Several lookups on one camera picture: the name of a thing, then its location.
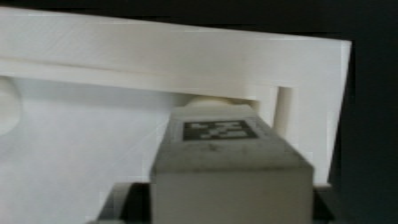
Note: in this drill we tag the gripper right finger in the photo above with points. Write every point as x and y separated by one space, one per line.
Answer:
326 209

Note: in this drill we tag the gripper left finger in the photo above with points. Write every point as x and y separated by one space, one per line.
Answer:
127 205

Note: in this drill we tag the white leg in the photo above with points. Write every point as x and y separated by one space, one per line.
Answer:
230 176

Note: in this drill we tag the white square tabletop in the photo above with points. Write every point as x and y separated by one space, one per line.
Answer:
97 73

